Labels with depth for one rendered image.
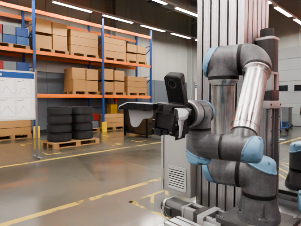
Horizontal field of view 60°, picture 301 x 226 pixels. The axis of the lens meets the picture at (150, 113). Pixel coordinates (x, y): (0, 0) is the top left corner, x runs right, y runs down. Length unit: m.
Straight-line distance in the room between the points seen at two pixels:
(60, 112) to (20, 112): 1.51
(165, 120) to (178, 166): 0.78
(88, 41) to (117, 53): 1.43
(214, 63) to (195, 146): 0.37
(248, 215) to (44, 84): 10.54
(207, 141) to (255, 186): 0.32
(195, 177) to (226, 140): 0.65
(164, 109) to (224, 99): 0.44
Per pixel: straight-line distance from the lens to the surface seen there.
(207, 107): 0.78
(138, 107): 0.61
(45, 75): 11.25
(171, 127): 0.61
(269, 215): 1.05
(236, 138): 0.76
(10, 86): 6.06
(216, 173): 1.05
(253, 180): 1.02
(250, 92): 0.87
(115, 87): 11.44
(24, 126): 9.72
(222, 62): 1.01
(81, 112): 7.67
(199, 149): 0.78
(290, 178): 1.51
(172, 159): 1.41
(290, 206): 1.53
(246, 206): 1.06
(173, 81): 0.63
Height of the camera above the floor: 1.25
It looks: 3 degrees down
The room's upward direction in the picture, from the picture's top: straight up
